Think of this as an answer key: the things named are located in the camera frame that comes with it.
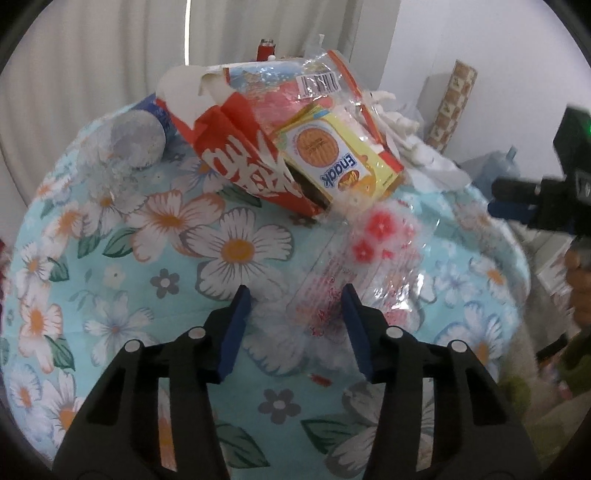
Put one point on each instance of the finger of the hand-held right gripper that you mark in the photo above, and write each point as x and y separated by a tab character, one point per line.
512	207

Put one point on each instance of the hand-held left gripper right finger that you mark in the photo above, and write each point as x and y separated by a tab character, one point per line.
358	332

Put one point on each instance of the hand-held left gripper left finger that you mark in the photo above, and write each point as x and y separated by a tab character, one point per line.
233	328

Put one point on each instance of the clear wrapper with red flowers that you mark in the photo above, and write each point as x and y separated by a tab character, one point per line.
374	240

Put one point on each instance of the torn red white carton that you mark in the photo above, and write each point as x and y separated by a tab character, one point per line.
231	152

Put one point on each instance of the clear plastic bottle blue label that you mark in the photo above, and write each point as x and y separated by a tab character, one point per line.
138	138

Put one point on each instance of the person's right hand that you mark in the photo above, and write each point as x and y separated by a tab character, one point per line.
579	286

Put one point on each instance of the large blue water jug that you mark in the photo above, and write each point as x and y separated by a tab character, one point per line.
498	168

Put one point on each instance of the white crumpled plastic bags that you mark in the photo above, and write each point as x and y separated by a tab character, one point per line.
429	157

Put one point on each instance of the floral light blue blanket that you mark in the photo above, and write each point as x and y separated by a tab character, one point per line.
138	277

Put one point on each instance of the rolled brown patterned mat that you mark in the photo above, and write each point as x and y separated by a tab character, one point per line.
455	101

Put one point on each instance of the green cloth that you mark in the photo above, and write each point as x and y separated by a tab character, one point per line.
572	369

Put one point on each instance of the yellow biscuit packet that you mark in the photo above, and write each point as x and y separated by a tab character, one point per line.
323	152

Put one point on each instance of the clear plastic bag with barcode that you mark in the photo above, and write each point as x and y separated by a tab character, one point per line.
318	83

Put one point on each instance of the red lighter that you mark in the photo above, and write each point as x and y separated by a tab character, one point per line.
265	50

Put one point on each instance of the white curtain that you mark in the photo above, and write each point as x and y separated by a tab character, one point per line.
92	69

